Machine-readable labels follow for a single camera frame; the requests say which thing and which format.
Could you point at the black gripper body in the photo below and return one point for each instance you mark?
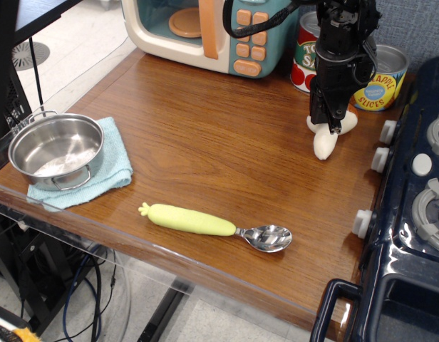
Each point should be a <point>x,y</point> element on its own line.
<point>339,76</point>

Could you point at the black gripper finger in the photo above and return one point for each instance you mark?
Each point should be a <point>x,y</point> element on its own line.
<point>334,115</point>
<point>317,107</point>

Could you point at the white plush mushroom toy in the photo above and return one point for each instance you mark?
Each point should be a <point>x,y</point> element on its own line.
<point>324,141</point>

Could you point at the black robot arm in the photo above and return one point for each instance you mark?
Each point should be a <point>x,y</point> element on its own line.
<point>343,26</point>

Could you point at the tomato sauce can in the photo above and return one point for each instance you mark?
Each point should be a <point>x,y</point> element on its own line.
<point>303,68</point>

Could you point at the pineapple slices can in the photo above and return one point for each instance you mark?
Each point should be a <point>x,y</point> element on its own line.
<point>383,90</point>

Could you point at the white stove knob upper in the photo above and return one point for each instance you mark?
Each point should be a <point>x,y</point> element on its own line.
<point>388,131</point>

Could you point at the white stove knob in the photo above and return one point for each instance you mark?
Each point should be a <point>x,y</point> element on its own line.
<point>388,131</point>
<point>379,159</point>
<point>361,223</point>

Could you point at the white stove knob middle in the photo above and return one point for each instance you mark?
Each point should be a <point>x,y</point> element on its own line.
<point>379,159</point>

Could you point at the white stove knob lower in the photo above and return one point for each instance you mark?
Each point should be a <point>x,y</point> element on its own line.
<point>361,223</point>

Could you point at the teal toy microwave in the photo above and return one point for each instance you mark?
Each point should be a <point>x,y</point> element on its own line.
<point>192,32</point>

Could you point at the dark blue toy stove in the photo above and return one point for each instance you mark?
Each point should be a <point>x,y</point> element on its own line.
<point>397,297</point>

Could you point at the light blue folded cloth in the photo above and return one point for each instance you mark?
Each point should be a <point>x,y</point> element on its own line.
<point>115,172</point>

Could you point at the stainless steel pot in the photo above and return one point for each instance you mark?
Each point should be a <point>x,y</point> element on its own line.
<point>58,152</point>

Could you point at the black desk at left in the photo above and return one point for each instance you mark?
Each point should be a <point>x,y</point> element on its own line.
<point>31,17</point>

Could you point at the spoon with green handle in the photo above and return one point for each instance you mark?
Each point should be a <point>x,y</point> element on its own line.
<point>268,238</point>

